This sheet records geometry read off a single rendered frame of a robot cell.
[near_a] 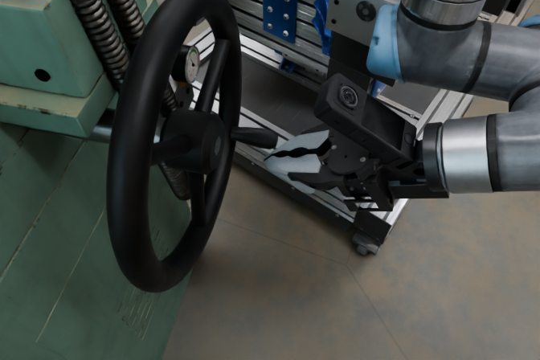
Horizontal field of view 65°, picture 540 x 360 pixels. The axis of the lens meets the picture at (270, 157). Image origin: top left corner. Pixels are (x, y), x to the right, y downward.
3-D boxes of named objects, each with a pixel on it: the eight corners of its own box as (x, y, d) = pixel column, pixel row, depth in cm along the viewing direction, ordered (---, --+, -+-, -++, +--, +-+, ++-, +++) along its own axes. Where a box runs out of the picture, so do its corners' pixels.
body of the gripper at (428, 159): (344, 214, 51) (451, 214, 44) (315, 172, 45) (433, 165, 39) (354, 162, 55) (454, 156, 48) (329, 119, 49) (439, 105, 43)
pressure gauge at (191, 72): (192, 100, 72) (184, 63, 66) (171, 96, 73) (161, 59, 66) (203, 75, 76) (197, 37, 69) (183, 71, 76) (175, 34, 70)
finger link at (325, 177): (288, 191, 49) (361, 190, 44) (283, 184, 48) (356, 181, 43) (299, 159, 51) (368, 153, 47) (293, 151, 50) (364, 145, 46)
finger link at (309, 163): (274, 202, 55) (340, 201, 50) (251, 176, 51) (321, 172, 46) (280, 182, 57) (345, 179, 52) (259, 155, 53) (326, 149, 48)
